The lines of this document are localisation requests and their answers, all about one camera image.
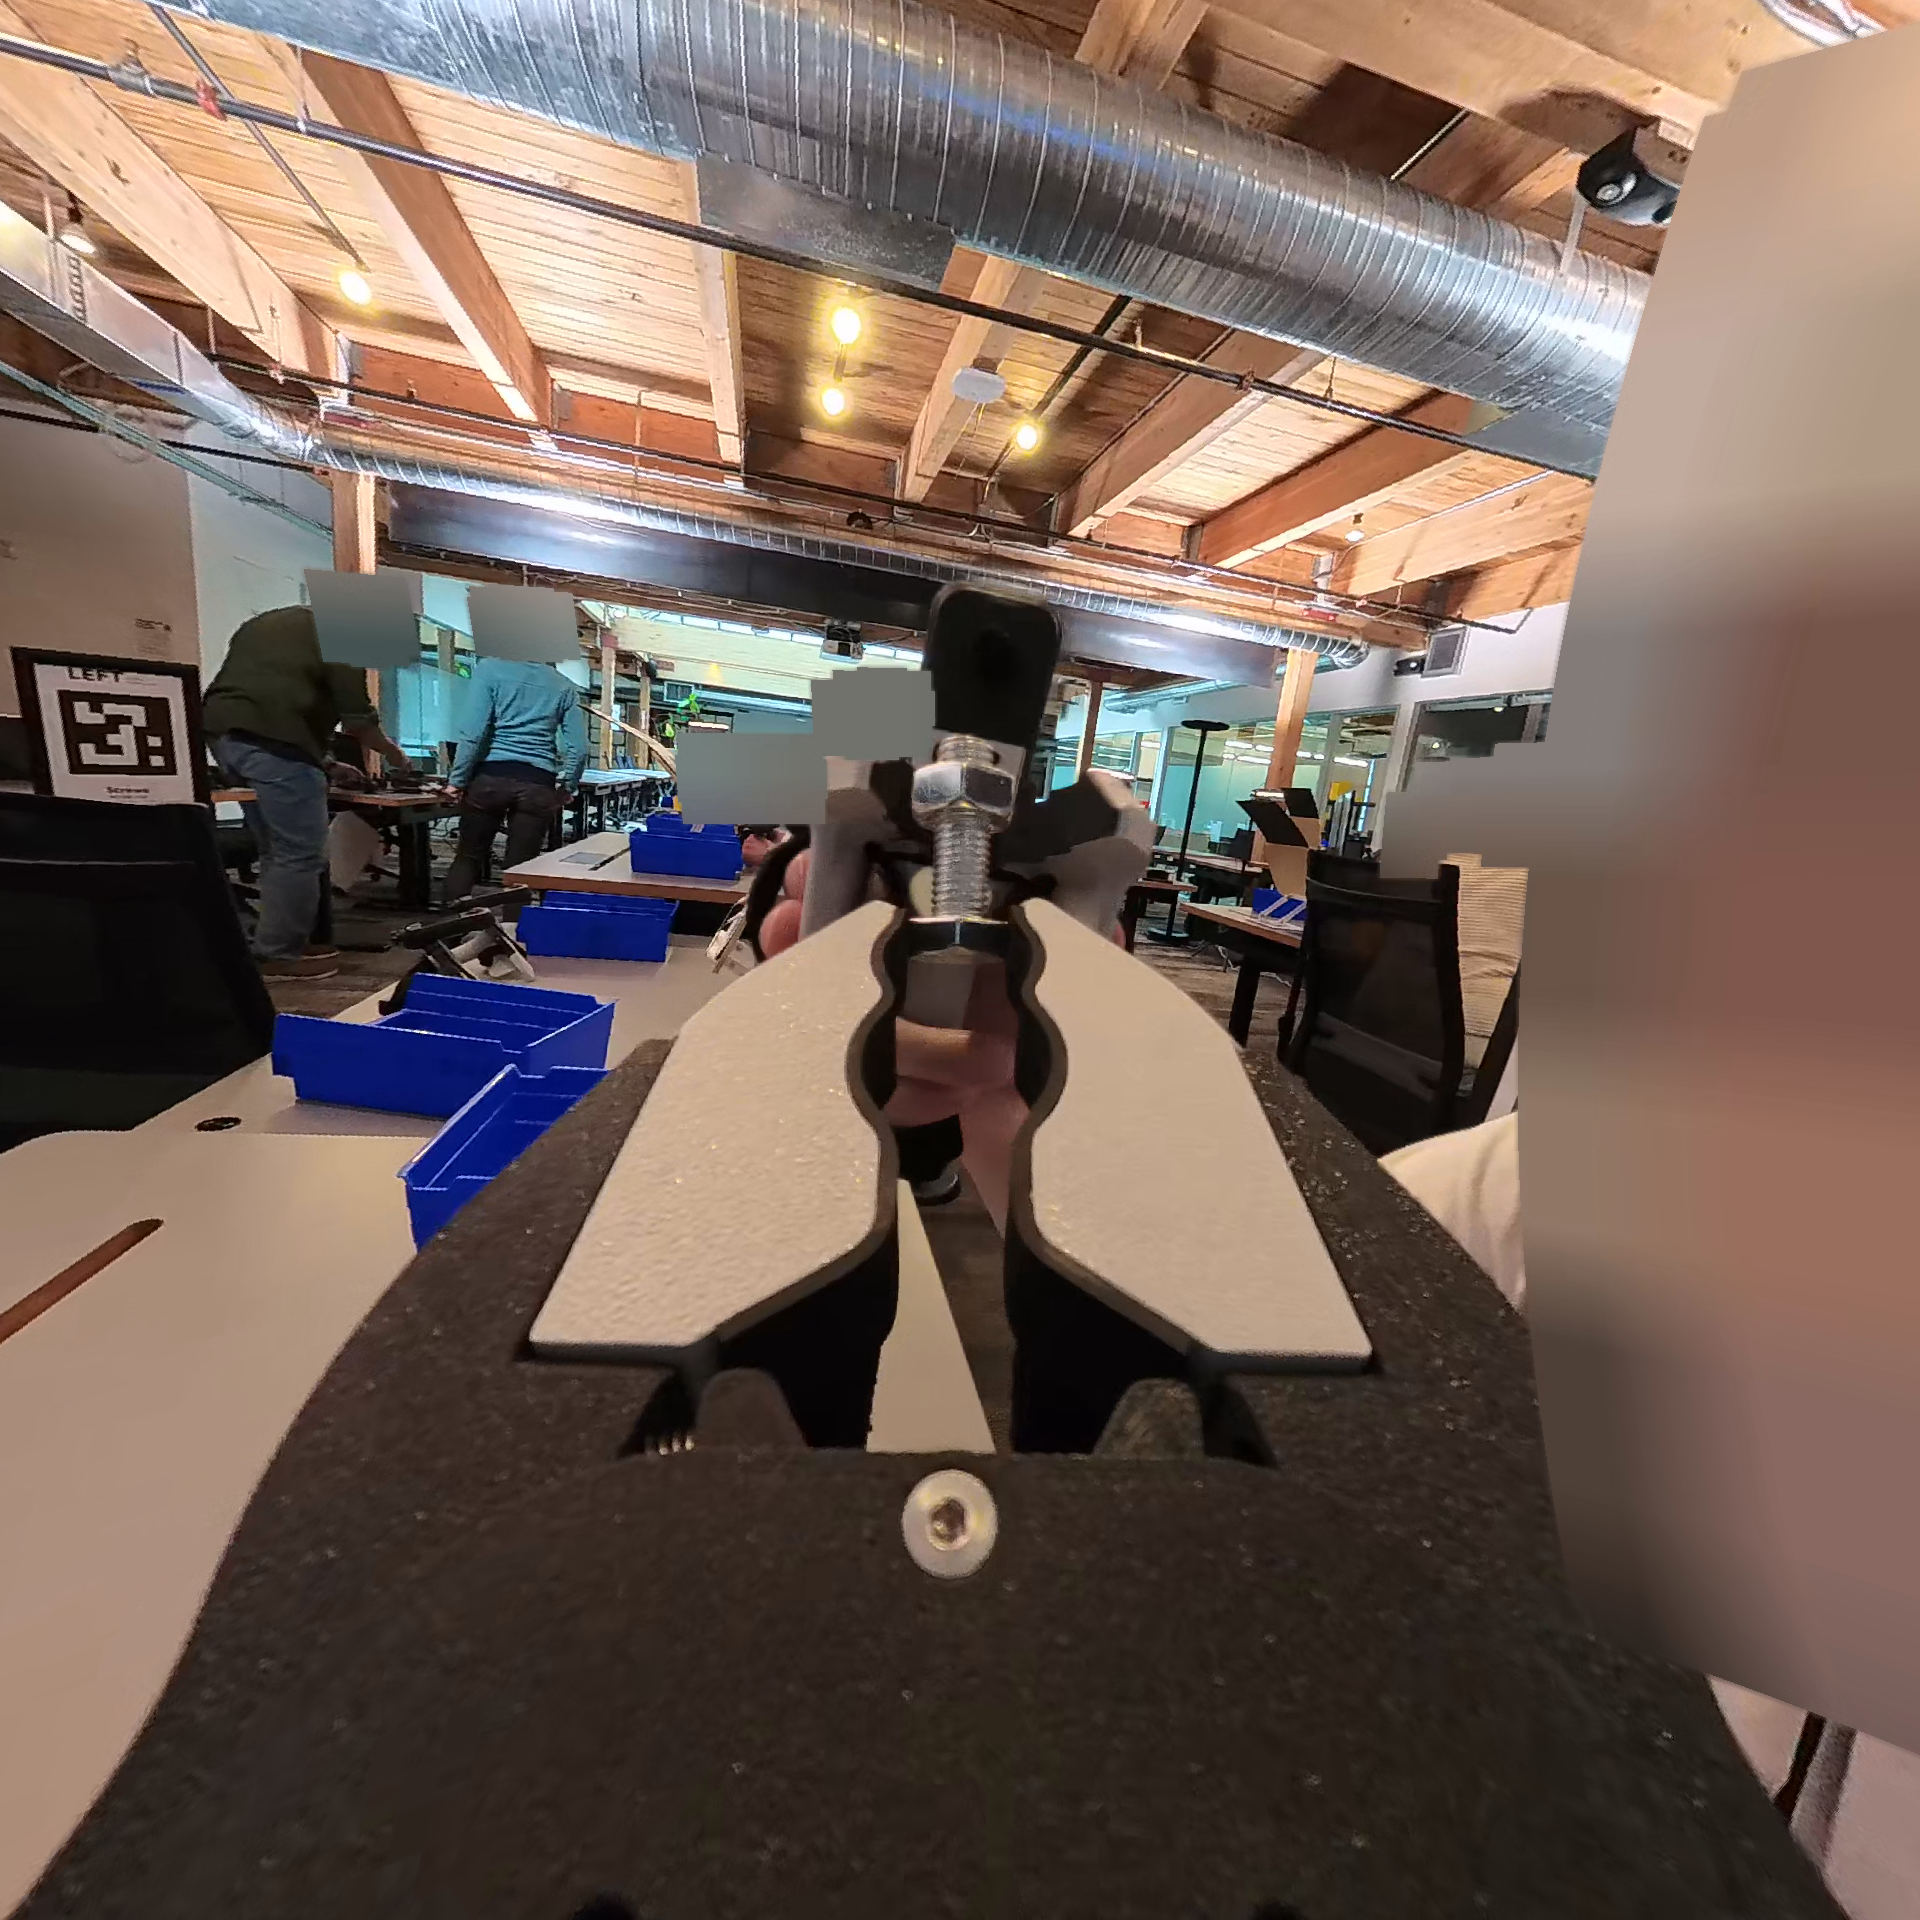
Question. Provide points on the black white marker sign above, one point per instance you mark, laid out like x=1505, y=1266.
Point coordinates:
x=115, y=728

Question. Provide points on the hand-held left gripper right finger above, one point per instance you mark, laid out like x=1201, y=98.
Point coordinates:
x=1201, y=1201

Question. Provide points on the black mesh chair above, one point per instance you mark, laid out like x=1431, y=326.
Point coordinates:
x=1381, y=1007

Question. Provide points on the black office chair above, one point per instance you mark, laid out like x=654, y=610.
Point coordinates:
x=122, y=962

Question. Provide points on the black ceiling camera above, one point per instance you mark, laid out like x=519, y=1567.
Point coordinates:
x=1628, y=176

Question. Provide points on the person's right hand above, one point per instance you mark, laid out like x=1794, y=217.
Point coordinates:
x=962, y=1096

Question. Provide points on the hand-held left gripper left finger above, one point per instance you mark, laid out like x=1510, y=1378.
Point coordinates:
x=720, y=1201

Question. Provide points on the blue plastic bin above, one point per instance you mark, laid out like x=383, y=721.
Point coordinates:
x=451, y=1051
x=595, y=926
x=685, y=848
x=481, y=1142

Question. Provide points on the silver hex bolt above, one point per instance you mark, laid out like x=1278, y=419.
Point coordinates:
x=962, y=812

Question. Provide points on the silver hex nut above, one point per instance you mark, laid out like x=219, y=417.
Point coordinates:
x=962, y=967

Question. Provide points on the silver ceiling duct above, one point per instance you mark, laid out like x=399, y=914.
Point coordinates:
x=901, y=151
x=751, y=512

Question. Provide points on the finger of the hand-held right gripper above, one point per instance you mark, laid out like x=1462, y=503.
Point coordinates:
x=1087, y=878
x=851, y=857

